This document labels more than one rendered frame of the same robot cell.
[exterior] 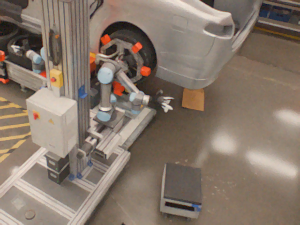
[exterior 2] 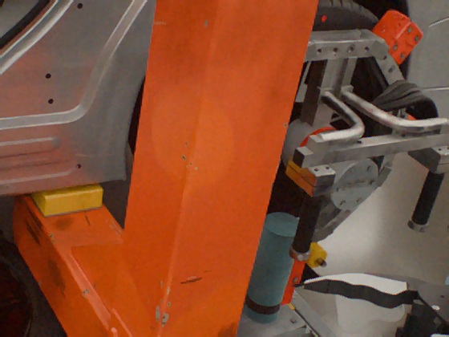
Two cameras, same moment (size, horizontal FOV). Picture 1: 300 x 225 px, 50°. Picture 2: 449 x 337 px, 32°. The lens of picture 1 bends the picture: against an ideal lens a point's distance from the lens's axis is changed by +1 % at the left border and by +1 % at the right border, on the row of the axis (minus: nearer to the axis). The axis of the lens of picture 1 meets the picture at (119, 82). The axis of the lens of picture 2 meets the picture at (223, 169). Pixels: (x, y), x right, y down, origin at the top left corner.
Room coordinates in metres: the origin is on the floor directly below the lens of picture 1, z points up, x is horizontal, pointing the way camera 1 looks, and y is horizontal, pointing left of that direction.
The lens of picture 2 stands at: (2.61, 1.53, 1.64)
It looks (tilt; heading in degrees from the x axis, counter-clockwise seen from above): 29 degrees down; 293
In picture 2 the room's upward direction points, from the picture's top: 12 degrees clockwise
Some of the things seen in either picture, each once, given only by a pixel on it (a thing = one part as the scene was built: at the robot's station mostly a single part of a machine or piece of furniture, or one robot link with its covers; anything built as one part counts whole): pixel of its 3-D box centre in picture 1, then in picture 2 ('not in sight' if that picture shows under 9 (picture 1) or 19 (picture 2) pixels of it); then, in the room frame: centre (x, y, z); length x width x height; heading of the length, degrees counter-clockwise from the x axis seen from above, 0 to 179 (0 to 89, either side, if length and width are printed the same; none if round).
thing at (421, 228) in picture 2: not in sight; (427, 197); (2.78, -0.04, 0.83); 0.04 x 0.04 x 0.16
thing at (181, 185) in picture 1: (180, 192); not in sight; (1.87, -0.67, 0.17); 0.43 x 0.36 x 0.34; 172
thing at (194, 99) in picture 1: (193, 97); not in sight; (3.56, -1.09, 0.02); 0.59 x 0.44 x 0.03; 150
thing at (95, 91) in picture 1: (96, 94); not in sight; (3.19, 0.28, 0.26); 0.42 x 0.18 x 0.35; 150
